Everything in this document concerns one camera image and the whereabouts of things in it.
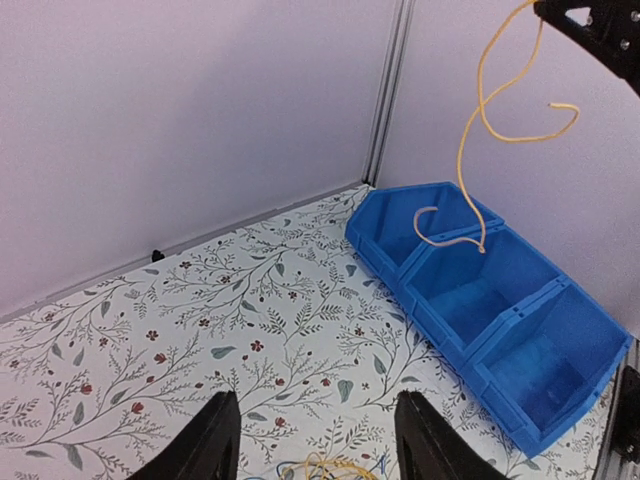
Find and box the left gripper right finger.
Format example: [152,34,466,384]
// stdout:
[394,391,505,480]

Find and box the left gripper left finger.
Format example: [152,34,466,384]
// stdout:
[129,391,240,480]

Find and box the right aluminium frame post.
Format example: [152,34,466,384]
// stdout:
[362,0,416,187]

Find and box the blue three-compartment bin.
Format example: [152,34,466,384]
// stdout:
[346,182,632,457]

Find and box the floral table mat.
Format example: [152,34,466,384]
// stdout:
[1,186,611,479]

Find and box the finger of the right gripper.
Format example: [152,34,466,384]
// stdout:
[533,0,639,94]

